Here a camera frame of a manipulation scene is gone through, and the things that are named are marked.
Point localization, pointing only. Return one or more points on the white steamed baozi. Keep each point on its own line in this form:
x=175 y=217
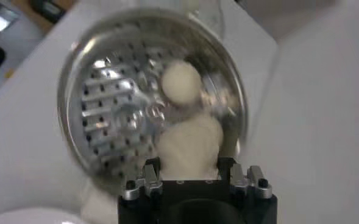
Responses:
x=191 y=146
x=182 y=82

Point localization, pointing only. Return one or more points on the perforated steel steamer basket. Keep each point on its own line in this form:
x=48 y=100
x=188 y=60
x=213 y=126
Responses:
x=106 y=100

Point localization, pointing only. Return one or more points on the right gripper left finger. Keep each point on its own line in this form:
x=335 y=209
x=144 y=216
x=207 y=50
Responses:
x=150 y=182

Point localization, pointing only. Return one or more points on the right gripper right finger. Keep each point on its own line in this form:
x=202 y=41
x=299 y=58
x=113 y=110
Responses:
x=238 y=182

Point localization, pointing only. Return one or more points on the steel steamer pot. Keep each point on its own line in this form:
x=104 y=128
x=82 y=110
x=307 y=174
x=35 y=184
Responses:
x=98 y=207

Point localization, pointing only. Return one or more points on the white round plate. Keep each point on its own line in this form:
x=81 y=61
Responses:
x=30 y=217

